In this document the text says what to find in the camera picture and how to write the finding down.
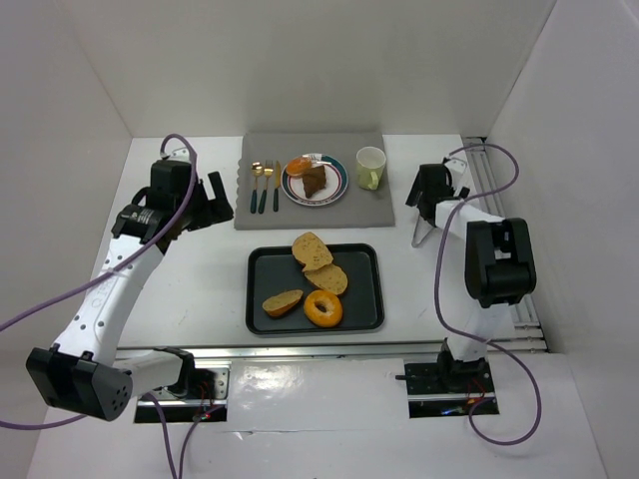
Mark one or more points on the white plate teal rim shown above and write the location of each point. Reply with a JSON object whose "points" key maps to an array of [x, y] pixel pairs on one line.
{"points": [[334, 192]]}

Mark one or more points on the orange round bun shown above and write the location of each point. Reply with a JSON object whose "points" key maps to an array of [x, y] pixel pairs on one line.
{"points": [[299, 165]]}

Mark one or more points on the upper seeded bread slice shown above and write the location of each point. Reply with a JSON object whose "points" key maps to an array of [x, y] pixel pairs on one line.
{"points": [[311, 252]]}

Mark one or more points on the grey place mat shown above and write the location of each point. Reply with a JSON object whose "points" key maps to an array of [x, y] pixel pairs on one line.
{"points": [[355, 208]]}

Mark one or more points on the aluminium side rail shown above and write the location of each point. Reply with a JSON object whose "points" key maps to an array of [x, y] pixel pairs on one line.
{"points": [[521, 329]]}

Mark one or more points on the lower seeded bread slice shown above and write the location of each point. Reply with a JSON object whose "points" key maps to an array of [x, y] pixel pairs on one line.
{"points": [[330, 278]]}

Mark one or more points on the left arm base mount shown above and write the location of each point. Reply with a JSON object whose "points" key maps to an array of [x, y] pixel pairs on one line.
{"points": [[170, 384]]}

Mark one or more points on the gold knife green handle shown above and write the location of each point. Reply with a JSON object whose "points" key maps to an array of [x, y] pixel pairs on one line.
{"points": [[278, 177]]}

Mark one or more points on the orange glazed donut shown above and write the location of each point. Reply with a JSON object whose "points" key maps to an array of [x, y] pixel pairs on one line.
{"points": [[323, 309]]}

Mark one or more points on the light green mug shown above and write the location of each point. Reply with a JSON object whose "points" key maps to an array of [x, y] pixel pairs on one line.
{"points": [[370, 165]]}

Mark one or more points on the dark rectangular baking tray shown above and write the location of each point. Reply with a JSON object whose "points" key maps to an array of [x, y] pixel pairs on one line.
{"points": [[273, 270]]}

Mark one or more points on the metal bread tongs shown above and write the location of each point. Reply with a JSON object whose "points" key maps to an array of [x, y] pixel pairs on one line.
{"points": [[421, 231]]}

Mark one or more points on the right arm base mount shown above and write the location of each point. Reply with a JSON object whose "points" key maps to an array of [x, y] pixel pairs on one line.
{"points": [[435, 392]]}

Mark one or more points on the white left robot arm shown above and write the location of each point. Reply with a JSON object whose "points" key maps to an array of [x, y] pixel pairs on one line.
{"points": [[79, 372]]}

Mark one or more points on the gold fork green handle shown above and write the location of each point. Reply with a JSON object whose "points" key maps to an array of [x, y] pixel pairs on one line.
{"points": [[268, 171]]}

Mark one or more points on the small seeded bread slice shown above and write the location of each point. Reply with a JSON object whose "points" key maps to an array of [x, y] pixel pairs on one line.
{"points": [[280, 304]]}

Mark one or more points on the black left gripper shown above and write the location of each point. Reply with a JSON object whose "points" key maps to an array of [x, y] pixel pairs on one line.
{"points": [[211, 209]]}

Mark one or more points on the gold spoon green handle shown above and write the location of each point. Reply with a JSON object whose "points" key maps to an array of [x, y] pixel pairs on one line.
{"points": [[257, 169]]}

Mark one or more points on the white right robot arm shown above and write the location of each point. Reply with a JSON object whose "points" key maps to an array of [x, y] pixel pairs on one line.
{"points": [[498, 271]]}

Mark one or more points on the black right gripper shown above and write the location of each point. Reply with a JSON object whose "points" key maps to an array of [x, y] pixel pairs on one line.
{"points": [[424, 206]]}

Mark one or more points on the brown chocolate croissant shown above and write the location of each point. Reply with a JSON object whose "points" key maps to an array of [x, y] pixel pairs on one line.
{"points": [[314, 180]]}

